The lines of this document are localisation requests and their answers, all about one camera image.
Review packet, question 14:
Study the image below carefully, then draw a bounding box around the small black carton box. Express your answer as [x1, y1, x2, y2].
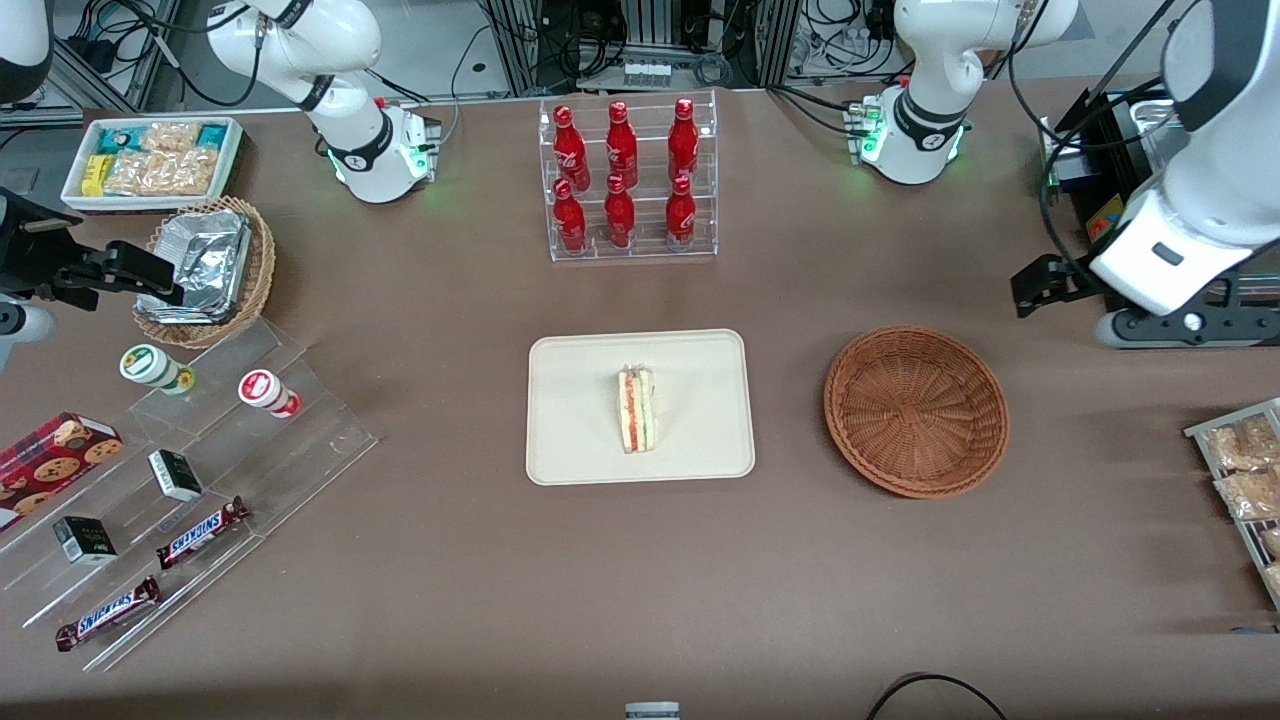
[148, 449, 204, 502]
[52, 516, 118, 566]

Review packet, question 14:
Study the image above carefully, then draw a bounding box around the clear acrylic bottle rack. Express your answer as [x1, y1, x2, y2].
[538, 88, 719, 263]

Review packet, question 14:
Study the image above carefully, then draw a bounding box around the red cola bottle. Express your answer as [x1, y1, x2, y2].
[605, 101, 639, 189]
[553, 105, 592, 191]
[664, 175, 698, 251]
[603, 174, 637, 249]
[667, 98, 700, 183]
[553, 179, 589, 254]

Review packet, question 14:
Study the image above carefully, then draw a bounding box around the black looped cable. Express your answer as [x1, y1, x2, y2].
[865, 673, 1011, 720]

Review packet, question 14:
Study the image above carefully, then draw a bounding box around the red plaid cookie box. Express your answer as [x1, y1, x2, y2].
[0, 411, 125, 532]

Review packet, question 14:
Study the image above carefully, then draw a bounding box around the aluminium equipment frame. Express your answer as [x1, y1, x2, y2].
[480, 0, 801, 96]

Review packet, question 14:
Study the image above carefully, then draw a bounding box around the light wicker basket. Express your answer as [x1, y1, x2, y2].
[133, 196, 277, 350]

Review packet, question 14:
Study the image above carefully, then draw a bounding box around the aluminium foil container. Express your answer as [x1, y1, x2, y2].
[135, 208, 253, 324]

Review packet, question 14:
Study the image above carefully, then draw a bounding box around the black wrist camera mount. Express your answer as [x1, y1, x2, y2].
[0, 190, 84, 297]

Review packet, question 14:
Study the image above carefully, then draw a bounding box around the clear rice cracker bag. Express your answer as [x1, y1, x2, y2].
[140, 121, 203, 154]
[104, 148, 219, 197]

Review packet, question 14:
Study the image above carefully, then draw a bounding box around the clear peanut snack bag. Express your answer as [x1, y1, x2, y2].
[1214, 467, 1280, 522]
[1203, 414, 1280, 472]

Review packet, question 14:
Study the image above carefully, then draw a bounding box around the Snickers chocolate bar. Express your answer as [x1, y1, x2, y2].
[55, 575, 162, 652]
[156, 496, 251, 570]

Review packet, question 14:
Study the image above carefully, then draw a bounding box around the cream plastic tray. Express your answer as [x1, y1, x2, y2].
[526, 329, 757, 487]

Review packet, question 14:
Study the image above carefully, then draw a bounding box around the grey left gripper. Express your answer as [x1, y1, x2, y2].
[1010, 254, 1280, 350]

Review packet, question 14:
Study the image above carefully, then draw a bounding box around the brown wicker basket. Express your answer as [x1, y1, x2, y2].
[823, 325, 1010, 499]

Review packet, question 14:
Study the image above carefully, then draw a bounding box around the green lid yogurt cup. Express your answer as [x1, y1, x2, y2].
[119, 344, 196, 395]

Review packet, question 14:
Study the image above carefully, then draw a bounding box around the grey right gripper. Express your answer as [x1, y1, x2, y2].
[0, 243, 188, 373]

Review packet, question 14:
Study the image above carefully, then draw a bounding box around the triangular sandwich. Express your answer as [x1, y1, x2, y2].
[616, 365, 659, 455]

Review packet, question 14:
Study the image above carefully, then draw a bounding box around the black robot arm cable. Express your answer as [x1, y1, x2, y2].
[1008, 0, 1213, 293]

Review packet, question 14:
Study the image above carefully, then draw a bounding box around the clear acrylic stepped shelf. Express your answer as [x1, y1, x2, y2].
[0, 318, 379, 673]

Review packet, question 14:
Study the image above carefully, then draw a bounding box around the red lid yogurt cup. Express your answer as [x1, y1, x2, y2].
[237, 369, 301, 419]

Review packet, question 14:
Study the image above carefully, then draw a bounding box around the white rectangular snack bin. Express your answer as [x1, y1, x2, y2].
[60, 116, 246, 213]

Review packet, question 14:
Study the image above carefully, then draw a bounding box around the grey metal snack tray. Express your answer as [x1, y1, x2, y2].
[1184, 398, 1280, 611]

